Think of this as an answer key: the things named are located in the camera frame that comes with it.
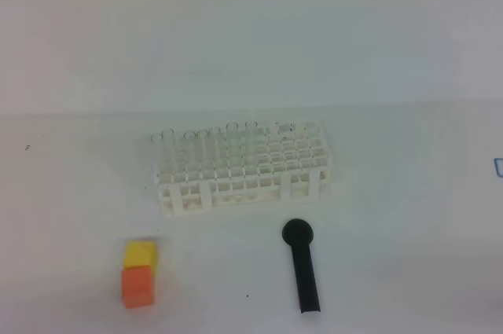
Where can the clear glass test tube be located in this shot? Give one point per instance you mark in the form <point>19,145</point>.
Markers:
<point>251,158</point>

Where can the clear test tube in rack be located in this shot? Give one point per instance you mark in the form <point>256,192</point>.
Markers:
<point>213,145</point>
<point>233,147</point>
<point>157,141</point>
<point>168,149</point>
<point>201,136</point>
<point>190,152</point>

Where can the white test tube rack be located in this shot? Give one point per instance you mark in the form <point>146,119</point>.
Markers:
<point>293,163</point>

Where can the black scoop tool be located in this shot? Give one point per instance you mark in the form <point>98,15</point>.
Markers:
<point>298,234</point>

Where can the yellow cube block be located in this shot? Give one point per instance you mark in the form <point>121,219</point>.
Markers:
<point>140,253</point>

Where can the orange cube block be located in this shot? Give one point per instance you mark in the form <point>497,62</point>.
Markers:
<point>137,287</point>

